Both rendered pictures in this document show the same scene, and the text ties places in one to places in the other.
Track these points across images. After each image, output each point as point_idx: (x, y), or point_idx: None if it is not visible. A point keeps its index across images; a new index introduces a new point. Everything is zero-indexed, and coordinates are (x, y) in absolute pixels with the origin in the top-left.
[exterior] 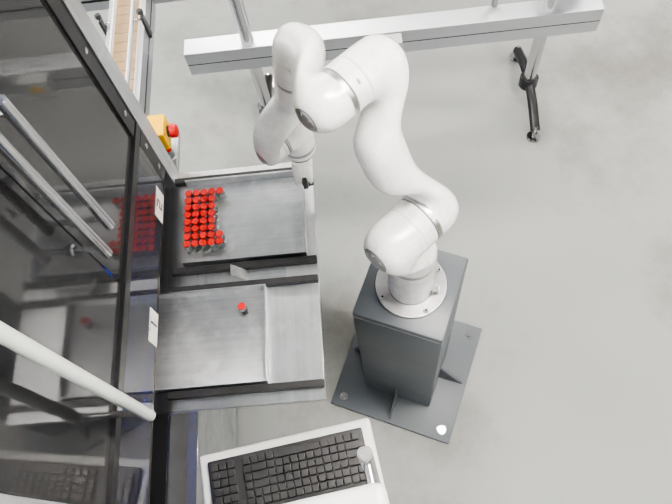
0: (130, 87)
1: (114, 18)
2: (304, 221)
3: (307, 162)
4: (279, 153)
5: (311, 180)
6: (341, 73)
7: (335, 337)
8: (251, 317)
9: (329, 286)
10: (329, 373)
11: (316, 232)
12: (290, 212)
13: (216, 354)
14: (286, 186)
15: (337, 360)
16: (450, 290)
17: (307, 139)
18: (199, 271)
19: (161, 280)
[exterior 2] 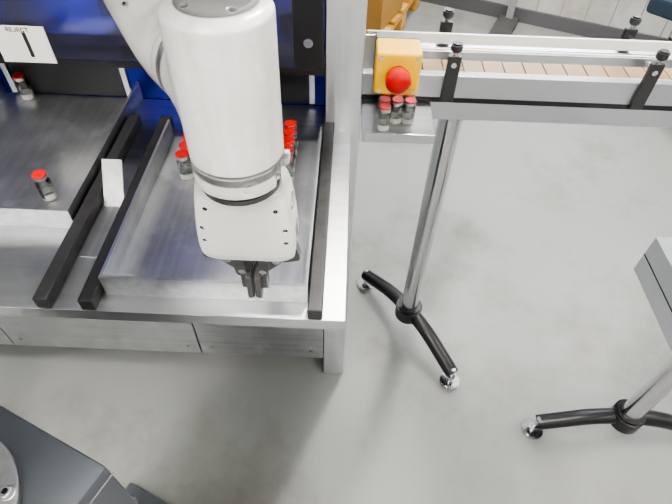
0: (509, 71)
1: (643, 46)
2: (171, 280)
3: (197, 189)
4: (124, 25)
5: (199, 243)
6: None
7: (227, 502)
8: (34, 204)
9: (312, 501)
10: (175, 486)
11: (408, 489)
12: (221, 272)
13: (1, 162)
14: (285, 270)
15: (191, 501)
16: None
17: (183, 112)
18: (149, 142)
19: (164, 114)
